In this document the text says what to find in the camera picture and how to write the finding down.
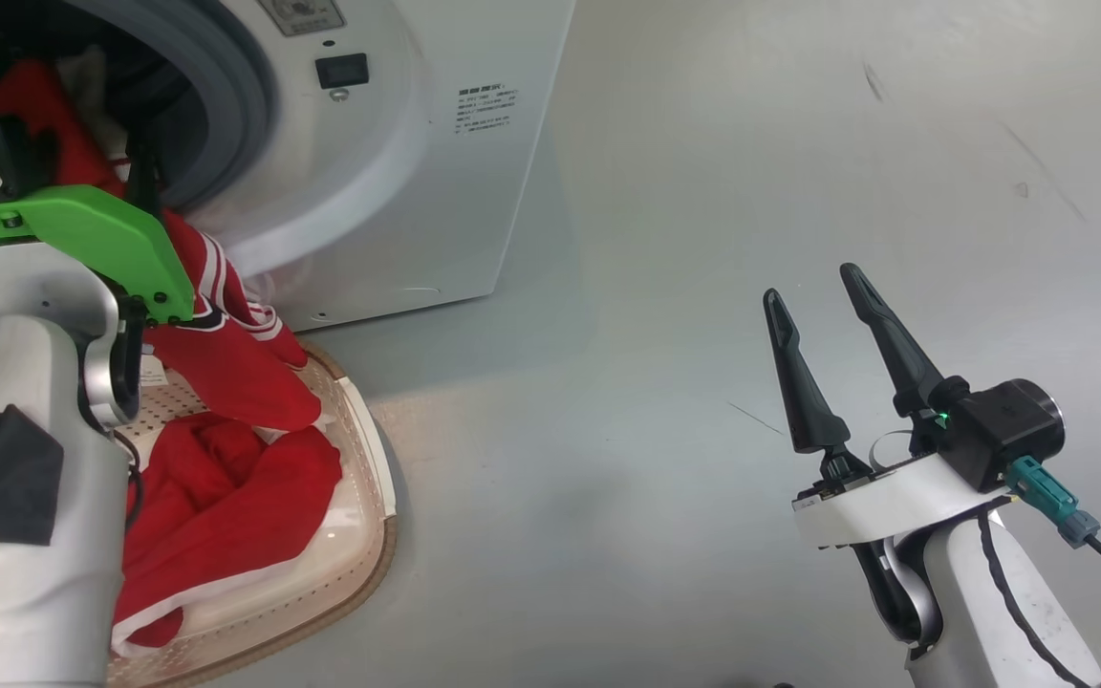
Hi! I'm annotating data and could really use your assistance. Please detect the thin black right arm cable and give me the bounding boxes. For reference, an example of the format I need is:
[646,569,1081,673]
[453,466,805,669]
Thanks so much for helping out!
[976,511,1101,688]

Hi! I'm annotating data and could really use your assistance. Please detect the white front-load washing machine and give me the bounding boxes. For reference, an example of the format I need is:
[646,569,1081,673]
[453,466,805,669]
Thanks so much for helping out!
[0,0,578,333]

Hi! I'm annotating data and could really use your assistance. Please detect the red jersey with white stripes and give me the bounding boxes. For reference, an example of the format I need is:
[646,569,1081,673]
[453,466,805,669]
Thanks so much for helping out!
[0,57,346,660]

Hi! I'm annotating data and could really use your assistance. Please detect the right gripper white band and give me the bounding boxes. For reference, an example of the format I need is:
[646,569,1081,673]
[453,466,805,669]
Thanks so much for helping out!
[763,264,1018,644]

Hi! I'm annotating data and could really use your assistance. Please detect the right camera cable teal plug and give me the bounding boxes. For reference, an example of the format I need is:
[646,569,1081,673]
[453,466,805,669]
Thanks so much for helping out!
[1004,454,1101,595]

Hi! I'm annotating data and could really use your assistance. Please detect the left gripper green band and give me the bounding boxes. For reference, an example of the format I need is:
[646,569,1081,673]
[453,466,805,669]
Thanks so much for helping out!
[0,119,196,421]

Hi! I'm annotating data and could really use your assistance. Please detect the cream perforated laundry basket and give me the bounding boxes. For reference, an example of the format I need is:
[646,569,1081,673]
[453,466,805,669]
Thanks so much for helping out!
[106,339,399,688]

